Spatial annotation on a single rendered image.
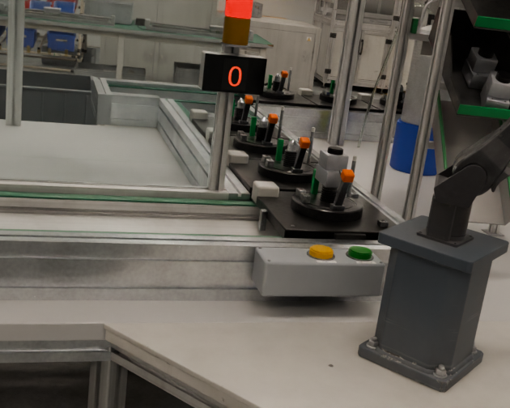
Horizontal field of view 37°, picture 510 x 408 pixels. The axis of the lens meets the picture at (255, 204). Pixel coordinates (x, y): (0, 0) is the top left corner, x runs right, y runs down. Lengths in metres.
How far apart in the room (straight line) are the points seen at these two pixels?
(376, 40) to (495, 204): 9.03
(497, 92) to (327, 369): 0.64
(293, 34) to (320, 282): 7.67
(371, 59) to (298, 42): 1.91
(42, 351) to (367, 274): 0.53
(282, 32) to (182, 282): 7.65
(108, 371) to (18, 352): 0.14
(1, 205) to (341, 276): 0.64
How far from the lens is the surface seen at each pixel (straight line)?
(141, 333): 1.18
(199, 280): 1.29
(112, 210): 1.51
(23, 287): 1.27
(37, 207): 1.50
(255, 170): 1.73
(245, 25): 1.48
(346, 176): 1.40
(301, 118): 2.70
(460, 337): 1.17
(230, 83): 1.49
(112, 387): 1.29
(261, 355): 1.16
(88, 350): 1.25
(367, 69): 10.56
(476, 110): 1.49
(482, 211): 1.55
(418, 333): 1.15
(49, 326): 1.21
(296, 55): 8.90
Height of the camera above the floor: 1.40
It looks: 17 degrees down
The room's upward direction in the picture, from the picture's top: 7 degrees clockwise
